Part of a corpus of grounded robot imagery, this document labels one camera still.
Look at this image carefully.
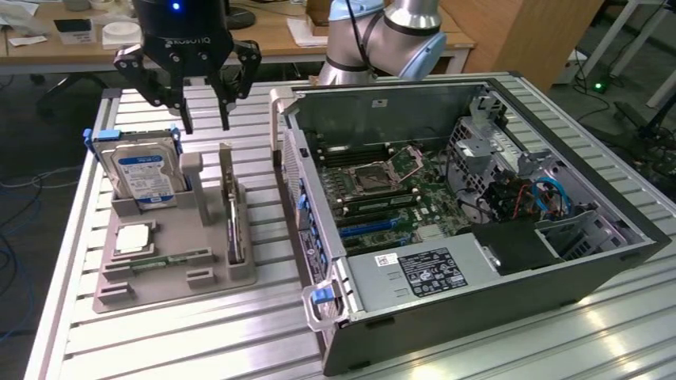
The hard disk in blue caddy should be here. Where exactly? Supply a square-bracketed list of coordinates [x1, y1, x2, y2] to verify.
[82, 125, 184, 211]

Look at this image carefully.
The CPU socket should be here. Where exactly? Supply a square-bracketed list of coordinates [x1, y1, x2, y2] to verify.
[351, 161, 408, 196]

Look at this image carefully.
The wooden desk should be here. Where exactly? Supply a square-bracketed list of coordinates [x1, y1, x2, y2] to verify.
[0, 0, 478, 76]

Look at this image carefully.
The white round container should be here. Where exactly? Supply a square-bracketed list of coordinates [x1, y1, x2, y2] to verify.
[100, 22, 146, 51]

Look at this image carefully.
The green RAM stick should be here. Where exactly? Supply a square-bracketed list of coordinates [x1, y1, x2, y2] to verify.
[130, 253, 211, 272]

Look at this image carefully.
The open black PC case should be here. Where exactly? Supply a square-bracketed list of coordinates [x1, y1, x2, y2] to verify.
[268, 77, 674, 377]

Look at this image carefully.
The green motherboard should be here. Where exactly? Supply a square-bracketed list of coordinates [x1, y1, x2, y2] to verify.
[306, 132, 476, 258]

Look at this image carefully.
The white box with black top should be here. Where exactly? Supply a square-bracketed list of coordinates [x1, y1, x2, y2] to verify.
[52, 18, 99, 46]

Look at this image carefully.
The blue wire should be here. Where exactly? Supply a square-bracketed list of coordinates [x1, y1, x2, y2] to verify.
[530, 177, 572, 217]

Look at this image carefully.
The white paper stack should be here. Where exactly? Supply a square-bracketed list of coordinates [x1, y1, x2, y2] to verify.
[287, 17, 332, 48]

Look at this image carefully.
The metal disk bay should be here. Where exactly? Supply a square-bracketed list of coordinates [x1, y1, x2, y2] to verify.
[534, 209, 631, 260]

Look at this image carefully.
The wooden cabinet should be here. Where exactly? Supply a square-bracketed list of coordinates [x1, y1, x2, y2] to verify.
[438, 0, 607, 90]

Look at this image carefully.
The black round lamp base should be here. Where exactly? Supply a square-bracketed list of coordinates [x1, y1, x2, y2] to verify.
[228, 6, 258, 31]

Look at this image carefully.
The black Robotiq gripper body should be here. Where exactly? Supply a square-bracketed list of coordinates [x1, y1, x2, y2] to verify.
[130, 0, 235, 89]

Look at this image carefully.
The gray parts rack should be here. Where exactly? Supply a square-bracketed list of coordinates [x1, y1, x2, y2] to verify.
[92, 152, 260, 316]

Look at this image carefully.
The gray power supply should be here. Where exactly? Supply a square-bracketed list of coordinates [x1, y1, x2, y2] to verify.
[338, 232, 500, 314]

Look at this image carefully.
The brown cardboard box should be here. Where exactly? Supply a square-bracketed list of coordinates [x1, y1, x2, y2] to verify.
[306, 0, 335, 27]

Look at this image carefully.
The graphics card with black fan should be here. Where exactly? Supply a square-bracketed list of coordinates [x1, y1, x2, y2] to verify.
[218, 142, 250, 267]

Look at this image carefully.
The white desk frame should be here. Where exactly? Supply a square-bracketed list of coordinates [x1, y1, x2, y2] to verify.
[579, 0, 676, 108]

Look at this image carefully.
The silver CPU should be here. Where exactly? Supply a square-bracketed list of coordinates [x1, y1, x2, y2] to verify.
[115, 225, 152, 254]

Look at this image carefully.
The metal socket cover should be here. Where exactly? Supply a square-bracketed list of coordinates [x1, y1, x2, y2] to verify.
[388, 145, 427, 183]

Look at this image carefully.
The blue expansion slot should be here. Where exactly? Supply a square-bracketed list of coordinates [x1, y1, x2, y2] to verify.
[338, 219, 399, 241]

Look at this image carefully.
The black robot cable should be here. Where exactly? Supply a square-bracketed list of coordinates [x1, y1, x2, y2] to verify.
[344, 0, 379, 78]

